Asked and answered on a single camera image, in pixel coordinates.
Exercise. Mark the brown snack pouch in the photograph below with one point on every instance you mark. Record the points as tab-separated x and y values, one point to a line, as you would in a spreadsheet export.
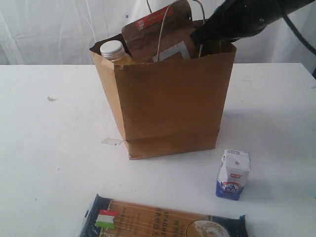
164	33

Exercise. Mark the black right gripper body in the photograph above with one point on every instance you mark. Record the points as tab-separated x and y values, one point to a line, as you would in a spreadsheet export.
268	11

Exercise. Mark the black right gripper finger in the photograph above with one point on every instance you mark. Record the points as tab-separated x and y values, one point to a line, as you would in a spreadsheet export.
217	27

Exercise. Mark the small white blue milk carton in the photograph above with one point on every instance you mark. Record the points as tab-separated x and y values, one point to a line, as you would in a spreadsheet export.
233	174

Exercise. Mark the spaghetti packet dark blue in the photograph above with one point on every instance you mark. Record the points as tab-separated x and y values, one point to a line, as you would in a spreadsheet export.
114	218

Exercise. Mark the brown paper bag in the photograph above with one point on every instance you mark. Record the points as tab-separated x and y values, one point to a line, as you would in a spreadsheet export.
170	106

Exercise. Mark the clear tape piece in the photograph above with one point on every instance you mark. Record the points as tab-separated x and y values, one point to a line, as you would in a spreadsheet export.
112	141

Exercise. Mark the yellow millet bottle white cap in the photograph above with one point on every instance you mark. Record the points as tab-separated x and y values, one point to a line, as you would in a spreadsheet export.
114	51

